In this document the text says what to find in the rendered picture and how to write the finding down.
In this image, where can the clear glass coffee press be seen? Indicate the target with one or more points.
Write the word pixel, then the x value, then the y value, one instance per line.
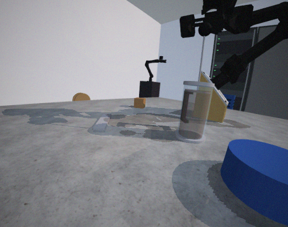
pixel 195 103

